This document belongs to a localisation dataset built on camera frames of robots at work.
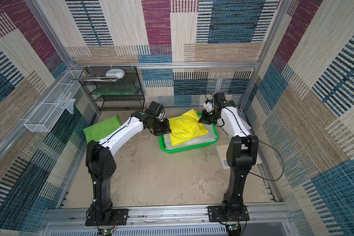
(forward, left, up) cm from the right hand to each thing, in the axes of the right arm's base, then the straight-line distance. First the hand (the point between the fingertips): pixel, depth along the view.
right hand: (199, 119), depth 92 cm
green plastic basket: (-14, +8, -11) cm, 20 cm away
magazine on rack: (+20, +62, +18) cm, 68 cm away
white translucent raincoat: (-9, -6, -6) cm, 13 cm away
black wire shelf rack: (+27, +58, +4) cm, 64 cm away
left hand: (-8, +16, 0) cm, 18 cm away
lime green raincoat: (+4, +72, -16) cm, 74 cm away
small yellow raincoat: (-7, +8, 0) cm, 11 cm away
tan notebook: (-12, -15, -18) cm, 26 cm away
